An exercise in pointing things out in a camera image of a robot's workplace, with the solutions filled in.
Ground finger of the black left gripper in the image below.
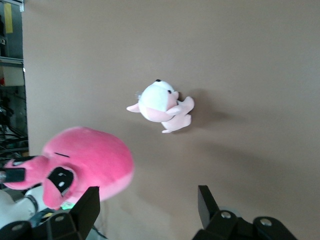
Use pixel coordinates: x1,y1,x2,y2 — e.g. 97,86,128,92
4,155,42,167
3,168,28,184

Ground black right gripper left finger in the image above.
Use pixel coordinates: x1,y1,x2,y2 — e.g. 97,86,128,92
46,186,101,240

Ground grey metal equipment rack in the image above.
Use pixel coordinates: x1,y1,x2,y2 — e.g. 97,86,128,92
0,0,29,161

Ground yellow tape strip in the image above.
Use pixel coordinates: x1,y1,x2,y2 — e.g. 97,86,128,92
4,2,14,34

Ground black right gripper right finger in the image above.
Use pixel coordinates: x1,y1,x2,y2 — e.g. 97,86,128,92
192,184,252,240

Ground hot pink round plush toy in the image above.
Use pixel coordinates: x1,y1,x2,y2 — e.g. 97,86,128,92
2,126,136,211

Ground white pink plush puppy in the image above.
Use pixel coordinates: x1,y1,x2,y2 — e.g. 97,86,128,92
126,79,195,134

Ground brown table cover sheet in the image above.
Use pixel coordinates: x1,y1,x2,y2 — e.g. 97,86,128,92
22,0,320,240

